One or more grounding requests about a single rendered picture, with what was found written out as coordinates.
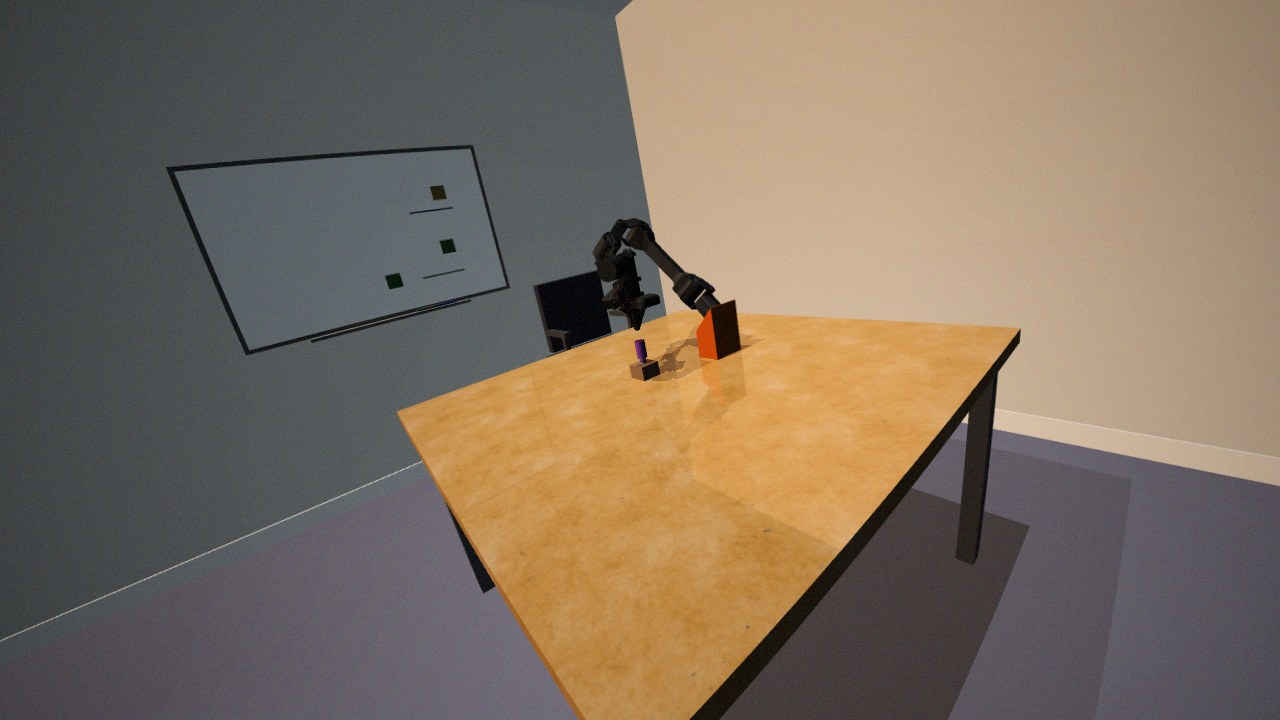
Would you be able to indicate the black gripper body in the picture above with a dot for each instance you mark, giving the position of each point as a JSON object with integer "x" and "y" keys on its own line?
{"x": 639, "y": 300}

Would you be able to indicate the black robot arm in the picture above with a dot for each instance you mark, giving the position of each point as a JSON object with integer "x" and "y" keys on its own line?
{"x": 610, "y": 266}

